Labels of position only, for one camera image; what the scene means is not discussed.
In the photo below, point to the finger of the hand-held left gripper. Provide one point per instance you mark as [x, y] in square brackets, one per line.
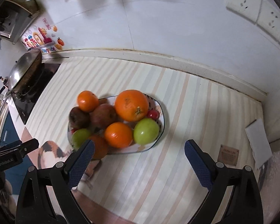
[29, 145]

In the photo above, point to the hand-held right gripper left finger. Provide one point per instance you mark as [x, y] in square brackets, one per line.
[84, 158]

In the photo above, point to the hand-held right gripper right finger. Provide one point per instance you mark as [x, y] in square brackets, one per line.
[198, 161]

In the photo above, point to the tangerine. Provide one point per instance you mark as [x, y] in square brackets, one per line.
[100, 148]
[118, 135]
[87, 101]

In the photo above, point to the small green fruit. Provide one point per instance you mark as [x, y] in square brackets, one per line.
[80, 137]

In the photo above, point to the red apple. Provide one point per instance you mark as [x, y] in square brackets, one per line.
[103, 116]

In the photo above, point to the floral ceramic plate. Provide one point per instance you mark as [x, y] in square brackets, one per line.
[140, 147]

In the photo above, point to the large green fruit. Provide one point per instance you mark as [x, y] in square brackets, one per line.
[145, 131]

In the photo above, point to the small red tomato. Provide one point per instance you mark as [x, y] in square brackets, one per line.
[74, 130]
[152, 114]

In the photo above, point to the blue cabinet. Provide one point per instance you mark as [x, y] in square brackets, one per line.
[11, 130]

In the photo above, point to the brown cloth label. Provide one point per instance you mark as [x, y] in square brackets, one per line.
[228, 155]

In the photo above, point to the dark brown fruit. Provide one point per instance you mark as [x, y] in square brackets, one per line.
[78, 117]

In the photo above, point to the black glass stove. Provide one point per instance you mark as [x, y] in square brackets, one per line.
[35, 93]

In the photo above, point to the striped tablecloth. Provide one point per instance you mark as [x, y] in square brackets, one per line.
[177, 98]

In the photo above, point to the large orange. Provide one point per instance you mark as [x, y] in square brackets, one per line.
[130, 105]

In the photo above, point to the metal wok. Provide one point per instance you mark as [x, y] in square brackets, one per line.
[23, 70]

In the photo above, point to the steel range hood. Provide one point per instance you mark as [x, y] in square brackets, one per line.
[11, 21]

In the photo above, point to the colourful wall sticker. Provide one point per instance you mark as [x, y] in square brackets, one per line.
[37, 39]

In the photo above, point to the white wall socket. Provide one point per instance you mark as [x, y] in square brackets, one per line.
[270, 18]
[243, 1]

